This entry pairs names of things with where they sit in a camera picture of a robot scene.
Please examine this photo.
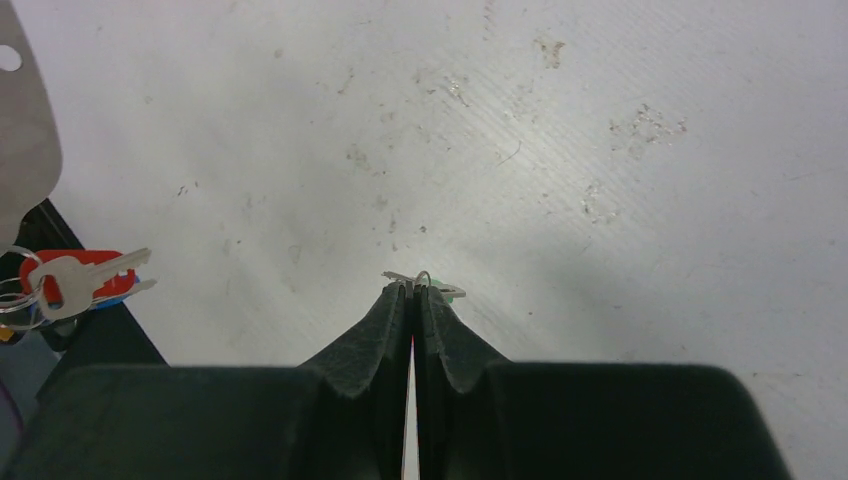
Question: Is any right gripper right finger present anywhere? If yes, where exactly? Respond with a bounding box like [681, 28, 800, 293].
[413, 287, 790, 479]

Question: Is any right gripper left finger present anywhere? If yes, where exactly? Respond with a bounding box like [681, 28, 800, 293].
[2, 283, 411, 479]

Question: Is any green tagged key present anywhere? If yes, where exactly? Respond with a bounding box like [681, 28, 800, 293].
[381, 270, 468, 305]

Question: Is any red tagged key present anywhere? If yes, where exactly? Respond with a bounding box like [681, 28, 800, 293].
[19, 248, 152, 322]

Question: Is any metal crescent keyring plate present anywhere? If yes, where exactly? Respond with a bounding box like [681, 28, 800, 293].
[1, 1, 62, 252]

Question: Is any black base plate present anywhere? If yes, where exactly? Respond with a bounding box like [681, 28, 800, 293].
[1, 200, 166, 397]

